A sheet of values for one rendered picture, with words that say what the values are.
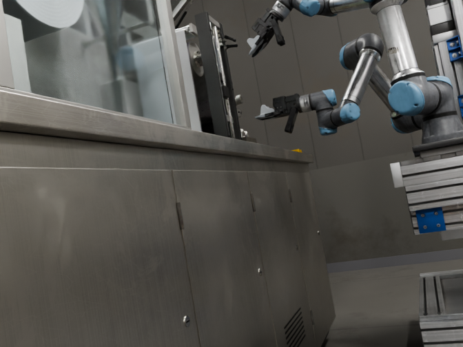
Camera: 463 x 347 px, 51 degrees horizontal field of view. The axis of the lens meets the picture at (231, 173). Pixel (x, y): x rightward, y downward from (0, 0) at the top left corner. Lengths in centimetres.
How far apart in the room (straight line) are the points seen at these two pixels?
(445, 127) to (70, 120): 140
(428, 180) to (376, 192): 237
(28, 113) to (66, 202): 14
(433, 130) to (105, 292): 138
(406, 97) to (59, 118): 129
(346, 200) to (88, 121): 361
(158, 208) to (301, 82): 354
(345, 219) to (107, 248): 358
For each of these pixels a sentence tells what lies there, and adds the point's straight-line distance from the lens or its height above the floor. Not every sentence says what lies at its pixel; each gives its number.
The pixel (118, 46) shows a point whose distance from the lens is 103.
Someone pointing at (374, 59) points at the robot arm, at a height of 123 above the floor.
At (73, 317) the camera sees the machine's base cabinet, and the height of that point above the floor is 61.
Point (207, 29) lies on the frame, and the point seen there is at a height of 137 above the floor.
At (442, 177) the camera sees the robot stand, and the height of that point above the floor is 69.
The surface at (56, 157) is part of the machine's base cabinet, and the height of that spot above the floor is 83.
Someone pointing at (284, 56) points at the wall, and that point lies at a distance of 445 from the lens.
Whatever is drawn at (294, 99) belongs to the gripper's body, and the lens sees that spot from 218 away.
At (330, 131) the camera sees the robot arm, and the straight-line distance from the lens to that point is 212.
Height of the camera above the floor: 73
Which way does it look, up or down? 4 degrees up
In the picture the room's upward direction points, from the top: 10 degrees counter-clockwise
